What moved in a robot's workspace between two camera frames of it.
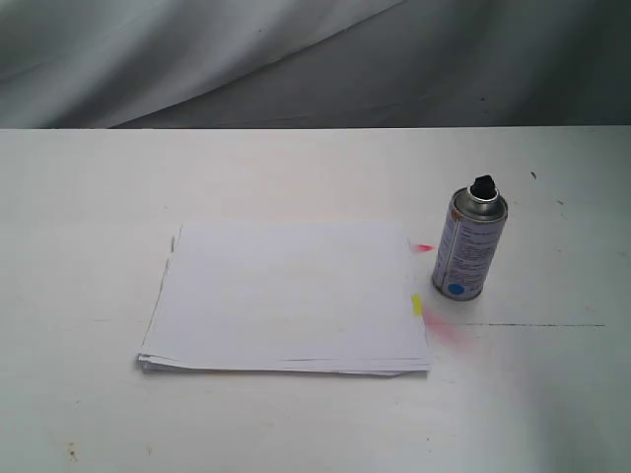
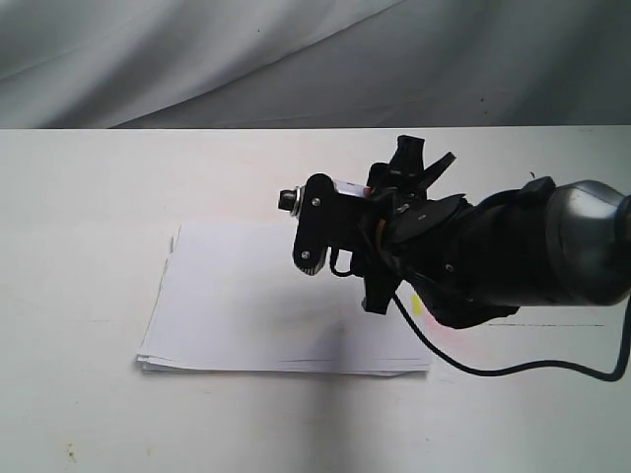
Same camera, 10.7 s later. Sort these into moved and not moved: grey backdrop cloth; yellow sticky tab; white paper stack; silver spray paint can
Moved: silver spray paint can
Not moved: white paper stack; grey backdrop cloth; yellow sticky tab
